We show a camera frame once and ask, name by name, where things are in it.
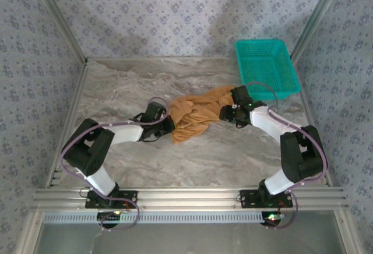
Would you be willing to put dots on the tan inside-out t-shirt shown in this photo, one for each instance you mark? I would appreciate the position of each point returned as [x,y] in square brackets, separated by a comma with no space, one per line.
[192,117]

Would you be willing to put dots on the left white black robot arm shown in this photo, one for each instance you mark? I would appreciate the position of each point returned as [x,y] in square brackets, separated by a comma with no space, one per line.
[87,149]

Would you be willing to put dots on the teal plastic basket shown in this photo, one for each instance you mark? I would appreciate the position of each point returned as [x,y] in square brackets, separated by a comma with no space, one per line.
[262,67]

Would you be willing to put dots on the black controller board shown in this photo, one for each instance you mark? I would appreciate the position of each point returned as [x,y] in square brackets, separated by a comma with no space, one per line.
[272,218]
[109,217]

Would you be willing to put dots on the aluminium table side rail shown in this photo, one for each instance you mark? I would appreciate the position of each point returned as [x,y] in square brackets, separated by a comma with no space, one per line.
[70,114]
[305,102]

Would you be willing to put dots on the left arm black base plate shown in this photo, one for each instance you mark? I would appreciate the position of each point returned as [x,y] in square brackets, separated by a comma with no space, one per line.
[128,197]

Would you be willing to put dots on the aluminium mounting rail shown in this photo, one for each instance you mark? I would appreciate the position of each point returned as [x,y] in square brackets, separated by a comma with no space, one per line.
[189,198]

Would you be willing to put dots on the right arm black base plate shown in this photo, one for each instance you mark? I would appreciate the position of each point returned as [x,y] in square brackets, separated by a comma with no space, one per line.
[247,198]

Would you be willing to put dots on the aluminium frame post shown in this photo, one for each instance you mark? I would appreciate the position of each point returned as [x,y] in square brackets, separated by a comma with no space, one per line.
[63,21]
[315,18]

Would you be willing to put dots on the short aluminium frame leg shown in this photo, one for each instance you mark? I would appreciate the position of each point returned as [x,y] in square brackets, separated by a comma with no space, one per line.
[348,233]
[29,233]

